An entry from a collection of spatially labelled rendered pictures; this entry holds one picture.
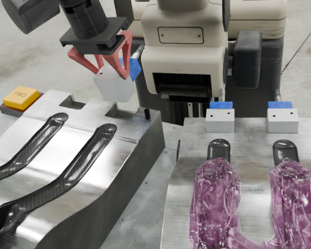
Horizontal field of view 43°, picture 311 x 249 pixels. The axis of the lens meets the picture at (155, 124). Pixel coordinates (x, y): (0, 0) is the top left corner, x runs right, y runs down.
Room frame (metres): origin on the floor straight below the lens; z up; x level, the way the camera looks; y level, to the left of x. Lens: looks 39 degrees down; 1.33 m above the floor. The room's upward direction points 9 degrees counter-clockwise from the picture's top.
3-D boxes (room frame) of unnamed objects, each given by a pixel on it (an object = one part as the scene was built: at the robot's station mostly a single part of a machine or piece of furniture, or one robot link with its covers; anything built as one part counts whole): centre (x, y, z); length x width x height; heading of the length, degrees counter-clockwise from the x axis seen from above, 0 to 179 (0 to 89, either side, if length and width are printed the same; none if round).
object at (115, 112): (0.60, 0.06, 0.87); 0.05 x 0.05 x 0.04; 58
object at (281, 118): (0.58, -0.23, 0.86); 0.13 x 0.05 x 0.05; 165
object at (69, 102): (0.66, 0.15, 0.87); 0.05 x 0.05 x 0.04; 58
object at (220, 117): (0.60, -0.13, 0.86); 0.13 x 0.05 x 0.05; 165
